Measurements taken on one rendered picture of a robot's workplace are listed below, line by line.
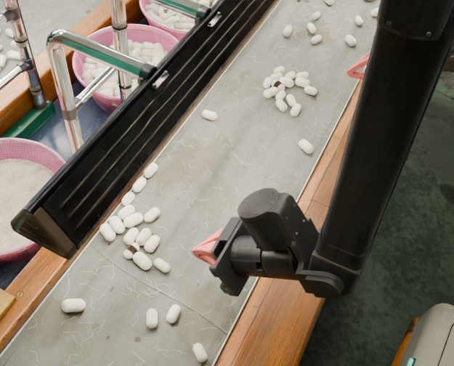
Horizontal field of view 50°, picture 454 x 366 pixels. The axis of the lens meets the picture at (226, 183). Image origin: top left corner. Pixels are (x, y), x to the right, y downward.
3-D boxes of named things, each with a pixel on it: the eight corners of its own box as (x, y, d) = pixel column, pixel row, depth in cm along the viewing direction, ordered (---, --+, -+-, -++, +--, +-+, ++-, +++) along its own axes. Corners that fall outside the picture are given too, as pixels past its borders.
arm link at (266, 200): (344, 301, 57) (367, 248, 62) (306, 229, 52) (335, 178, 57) (262, 292, 65) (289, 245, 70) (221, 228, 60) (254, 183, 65)
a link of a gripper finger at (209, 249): (173, 250, 74) (220, 252, 68) (197, 215, 78) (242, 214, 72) (197, 278, 77) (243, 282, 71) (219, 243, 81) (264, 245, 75)
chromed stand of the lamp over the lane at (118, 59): (207, 184, 107) (226, 3, 71) (159, 255, 96) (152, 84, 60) (133, 149, 111) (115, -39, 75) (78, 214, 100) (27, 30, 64)
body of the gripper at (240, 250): (204, 268, 67) (246, 271, 62) (237, 213, 73) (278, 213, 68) (228, 296, 70) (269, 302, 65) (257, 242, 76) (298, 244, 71)
